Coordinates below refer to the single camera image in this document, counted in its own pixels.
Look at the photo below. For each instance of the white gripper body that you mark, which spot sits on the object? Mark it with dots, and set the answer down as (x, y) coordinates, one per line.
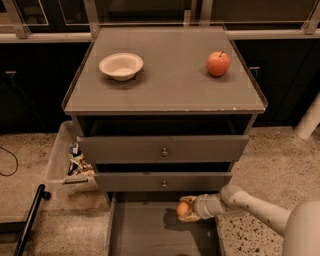
(201, 206)

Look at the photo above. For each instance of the orange fruit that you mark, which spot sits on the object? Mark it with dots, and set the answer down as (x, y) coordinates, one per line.
(183, 209)

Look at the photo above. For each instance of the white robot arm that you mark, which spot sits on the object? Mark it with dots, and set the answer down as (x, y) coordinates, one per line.
(299, 227)

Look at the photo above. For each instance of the grey open bottom drawer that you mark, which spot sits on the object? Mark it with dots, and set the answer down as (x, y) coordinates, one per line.
(146, 224)

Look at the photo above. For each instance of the grey middle drawer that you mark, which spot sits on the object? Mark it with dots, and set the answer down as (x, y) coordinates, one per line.
(162, 181)

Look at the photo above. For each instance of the grey drawer cabinet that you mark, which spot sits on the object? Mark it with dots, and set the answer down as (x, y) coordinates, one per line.
(172, 95)

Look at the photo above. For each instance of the grey top drawer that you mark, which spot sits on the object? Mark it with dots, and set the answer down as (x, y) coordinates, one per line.
(162, 149)

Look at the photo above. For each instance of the snack packets in bin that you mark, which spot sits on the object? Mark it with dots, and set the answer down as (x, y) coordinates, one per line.
(78, 164)

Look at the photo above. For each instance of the red apple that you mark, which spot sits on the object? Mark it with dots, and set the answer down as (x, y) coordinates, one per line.
(218, 63)

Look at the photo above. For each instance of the white paper bowl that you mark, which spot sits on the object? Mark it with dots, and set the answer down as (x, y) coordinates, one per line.
(121, 66)

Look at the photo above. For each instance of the black metal stand leg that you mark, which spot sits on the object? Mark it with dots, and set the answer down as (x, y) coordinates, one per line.
(23, 228)

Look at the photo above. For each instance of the white post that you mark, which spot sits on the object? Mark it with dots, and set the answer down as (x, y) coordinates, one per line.
(310, 120)

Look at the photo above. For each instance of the metal railing frame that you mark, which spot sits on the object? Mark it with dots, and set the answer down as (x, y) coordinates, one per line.
(80, 20)

